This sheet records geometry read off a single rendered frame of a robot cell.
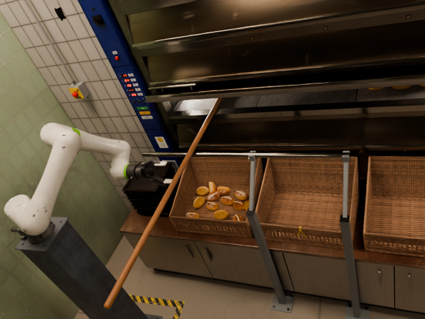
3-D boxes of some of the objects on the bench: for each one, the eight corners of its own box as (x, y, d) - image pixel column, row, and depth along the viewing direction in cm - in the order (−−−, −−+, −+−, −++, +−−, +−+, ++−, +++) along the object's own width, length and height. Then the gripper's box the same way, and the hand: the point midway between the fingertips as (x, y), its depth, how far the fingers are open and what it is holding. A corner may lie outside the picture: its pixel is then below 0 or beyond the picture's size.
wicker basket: (199, 181, 295) (187, 154, 278) (270, 183, 270) (262, 153, 253) (175, 231, 263) (159, 205, 246) (253, 239, 238) (242, 210, 221)
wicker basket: (369, 187, 241) (367, 154, 225) (477, 192, 216) (484, 155, 199) (362, 251, 210) (360, 219, 193) (488, 266, 185) (498, 230, 168)
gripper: (133, 150, 215) (165, 150, 206) (150, 182, 231) (181, 183, 221) (126, 160, 210) (159, 160, 201) (144, 191, 226) (176, 193, 216)
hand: (169, 172), depth 212 cm, fingers open, 13 cm apart
